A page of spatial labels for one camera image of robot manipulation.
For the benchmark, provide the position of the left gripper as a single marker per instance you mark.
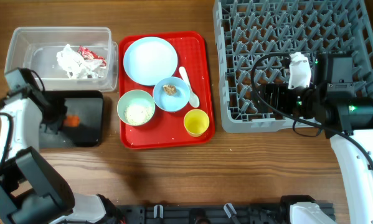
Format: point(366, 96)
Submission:
point(60, 102)

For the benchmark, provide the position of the clear plastic waste bin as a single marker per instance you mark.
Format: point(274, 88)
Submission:
point(36, 48)

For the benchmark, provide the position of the grey dishwasher rack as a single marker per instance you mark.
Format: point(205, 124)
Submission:
point(247, 30)

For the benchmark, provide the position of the red serving tray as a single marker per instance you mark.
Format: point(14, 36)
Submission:
point(167, 129)

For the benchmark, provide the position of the brown food scrap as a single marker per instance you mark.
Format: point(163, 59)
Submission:
point(169, 89)

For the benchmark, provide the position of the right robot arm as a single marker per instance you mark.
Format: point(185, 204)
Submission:
point(321, 94)

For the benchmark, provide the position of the light blue plate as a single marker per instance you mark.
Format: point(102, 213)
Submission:
point(149, 60)

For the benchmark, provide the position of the white plastic spoon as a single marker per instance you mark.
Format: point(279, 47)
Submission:
point(193, 100)

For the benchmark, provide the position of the red snack wrapper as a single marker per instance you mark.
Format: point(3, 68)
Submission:
point(87, 54)

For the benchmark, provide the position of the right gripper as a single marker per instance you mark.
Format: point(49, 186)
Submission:
point(286, 100)

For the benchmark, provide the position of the white rice pile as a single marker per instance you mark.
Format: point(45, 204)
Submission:
point(136, 114)

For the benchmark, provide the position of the light blue bowl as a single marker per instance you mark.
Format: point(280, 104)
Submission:
point(175, 102)

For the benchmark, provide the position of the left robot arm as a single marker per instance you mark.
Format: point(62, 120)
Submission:
point(31, 190)

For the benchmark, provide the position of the green bowl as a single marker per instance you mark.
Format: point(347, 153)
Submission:
point(134, 97)

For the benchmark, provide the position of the orange carrot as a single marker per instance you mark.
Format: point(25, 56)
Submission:
point(71, 121)

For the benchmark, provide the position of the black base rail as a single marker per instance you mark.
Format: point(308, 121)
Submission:
point(247, 214)

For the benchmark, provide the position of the yellow cup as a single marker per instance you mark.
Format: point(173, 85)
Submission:
point(196, 122)

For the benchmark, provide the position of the black waste tray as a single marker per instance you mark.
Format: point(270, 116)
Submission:
point(88, 106)

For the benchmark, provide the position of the white napkin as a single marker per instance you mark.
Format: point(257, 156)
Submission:
point(77, 67)

